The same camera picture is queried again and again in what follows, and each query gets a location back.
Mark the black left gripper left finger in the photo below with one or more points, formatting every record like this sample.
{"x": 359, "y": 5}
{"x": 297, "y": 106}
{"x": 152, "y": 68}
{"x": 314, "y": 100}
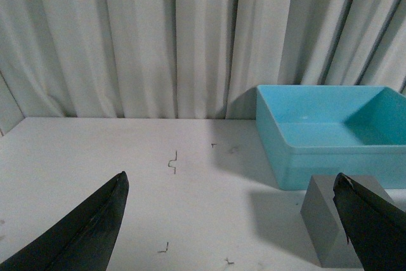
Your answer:
{"x": 83, "y": 239}

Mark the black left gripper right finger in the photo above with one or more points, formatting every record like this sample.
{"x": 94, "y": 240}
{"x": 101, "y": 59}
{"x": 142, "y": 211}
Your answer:
{"x": 375, "y": 227}

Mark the gray cube with round hole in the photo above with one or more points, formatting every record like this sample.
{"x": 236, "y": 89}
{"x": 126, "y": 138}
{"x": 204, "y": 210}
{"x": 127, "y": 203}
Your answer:
{"x": 324, "y": 226}

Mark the blue plastic box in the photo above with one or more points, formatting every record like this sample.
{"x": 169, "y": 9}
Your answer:
{"x": 311, "y": 130}

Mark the white curtain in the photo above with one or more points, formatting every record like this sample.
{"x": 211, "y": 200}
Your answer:
{"x": 187, "y": 59}

